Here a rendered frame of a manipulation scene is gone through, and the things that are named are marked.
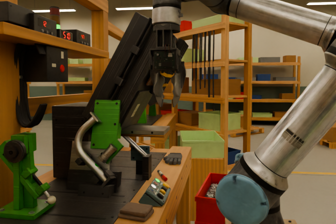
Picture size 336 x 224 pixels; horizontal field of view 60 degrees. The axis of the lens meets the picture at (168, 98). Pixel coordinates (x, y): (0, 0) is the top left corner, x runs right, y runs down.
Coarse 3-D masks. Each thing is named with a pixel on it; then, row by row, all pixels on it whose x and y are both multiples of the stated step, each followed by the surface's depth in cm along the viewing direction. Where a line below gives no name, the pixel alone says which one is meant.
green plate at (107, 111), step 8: (96, 104) 126; (104, 104) 126; (112, 104) 125; (96, 112) 125; (104, 112) 125; (112, 112) 124; (104, 120) 124; (112, 120) 123; (96, 128) 124; (104, 128) 123; (112, 128) 123; (120, 128) 130; (96, 136) 123; (104, 136) 122; (112, 136) 122; (96, 144) 122; (104, 144) 122
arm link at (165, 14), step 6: (162, 6) 73; (168, 6) 73; (156, 12) 74; (162, 12) 73; (168, 12) 73; (174, 12) 74; (156, 18) 74; (162, 18) 73; (168, 18) 73; (174, 18) 74; (162, 24) 74
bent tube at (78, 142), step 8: (88, 120) 122; (96, 120) 120; (80, 128) 121; (88, 128) 122; (80, 136) 121; (80, 144) 121; (80, 152) 119; (88, 160) 118; (96, 168) 117; (104, 176) 116
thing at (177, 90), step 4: (172, 76) 78; (176, 76) 77; (172, 80) 78; (176, 80) 76; (176, 84) 76; (180, 84) 78; (176, 88) 75; (180, 88) 78; (176, 92) 75; (180, 92) 78; (176, 96) 78; (172, 100) 79; (176, 100) 78
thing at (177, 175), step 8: (168, 152) 187; (176, 152) 187; (184, 152) 187; (184, 160) 168; (160, 168) 152; (168, 168) 152; (176, 168) 152; (184, 168) 164; (152, 176) 139; (160, 176) 139; (168, 176) 139; (176, 176) 139; (184, 176) 165; (144, 184) 128; (168, 184) 128; (176, 184) 133; (184, 184) 165; (176, 192) 134; (136, 200) 110; (168, 200) 112; (176, 200) 134; (152, 208) 103; (160, 208) 103; (168, 208) 112; (176, 208) 134; (152, 216) 97; (160, 216) 97; (168, 216) 112
